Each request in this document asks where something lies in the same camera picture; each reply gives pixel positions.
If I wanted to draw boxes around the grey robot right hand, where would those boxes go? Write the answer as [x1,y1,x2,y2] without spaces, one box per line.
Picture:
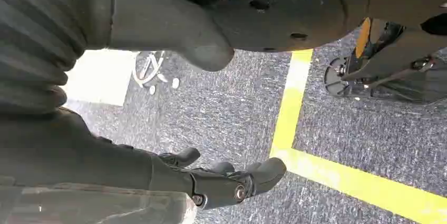
[0,0,288,224]

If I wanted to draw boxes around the yellow floor tape square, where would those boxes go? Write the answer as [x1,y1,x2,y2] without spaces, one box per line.
[269,17,447,224]

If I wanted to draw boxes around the black robot right foot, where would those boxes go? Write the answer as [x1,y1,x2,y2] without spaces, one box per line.
[324,56,447,105]

